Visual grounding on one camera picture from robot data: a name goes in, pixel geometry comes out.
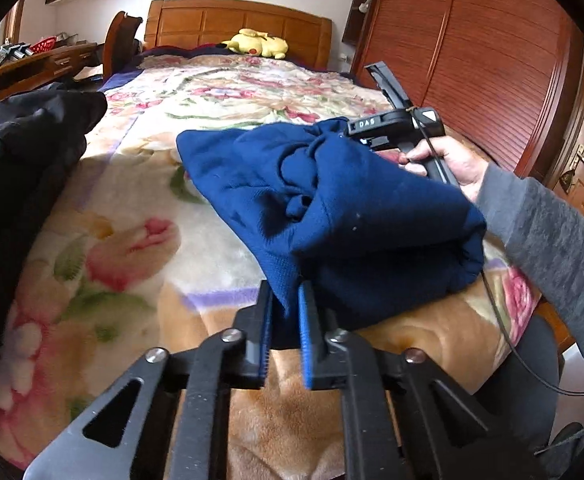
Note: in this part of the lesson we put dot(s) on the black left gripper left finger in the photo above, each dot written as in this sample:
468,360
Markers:
167,416

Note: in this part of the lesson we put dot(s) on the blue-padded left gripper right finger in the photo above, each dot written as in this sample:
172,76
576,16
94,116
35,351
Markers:
403,417

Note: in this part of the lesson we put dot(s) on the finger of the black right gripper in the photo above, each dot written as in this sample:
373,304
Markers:
366,128

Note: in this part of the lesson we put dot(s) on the blue suit jacket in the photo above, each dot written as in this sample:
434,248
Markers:
313,207

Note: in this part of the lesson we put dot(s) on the grey sleeved right forearm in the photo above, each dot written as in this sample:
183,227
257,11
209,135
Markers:
543,236

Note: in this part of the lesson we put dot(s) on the person's right hand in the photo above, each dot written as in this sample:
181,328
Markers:
466,166

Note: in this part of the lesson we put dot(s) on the wooden louvered wardrobe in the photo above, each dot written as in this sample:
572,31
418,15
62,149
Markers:
503,73

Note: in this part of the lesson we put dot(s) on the yellow Pikachu plush toy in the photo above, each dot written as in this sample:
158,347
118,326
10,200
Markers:
253,43

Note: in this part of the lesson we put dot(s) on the floral bed blanket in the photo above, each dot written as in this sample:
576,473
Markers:
132,257

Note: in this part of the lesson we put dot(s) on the wooden bed headboard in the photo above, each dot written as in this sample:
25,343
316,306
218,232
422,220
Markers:
188,24

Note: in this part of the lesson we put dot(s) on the wooden desk chair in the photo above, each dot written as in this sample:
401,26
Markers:
121,44

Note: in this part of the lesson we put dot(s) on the black garment pile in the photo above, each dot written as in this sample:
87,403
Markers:
42,137

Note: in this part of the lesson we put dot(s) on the red basket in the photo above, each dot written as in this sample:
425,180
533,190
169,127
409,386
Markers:
44,45

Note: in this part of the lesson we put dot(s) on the black gadget on desk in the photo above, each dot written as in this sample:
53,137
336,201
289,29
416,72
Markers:
14,52

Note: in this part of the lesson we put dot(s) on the wooden desk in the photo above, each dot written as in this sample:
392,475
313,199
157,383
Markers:
40,69

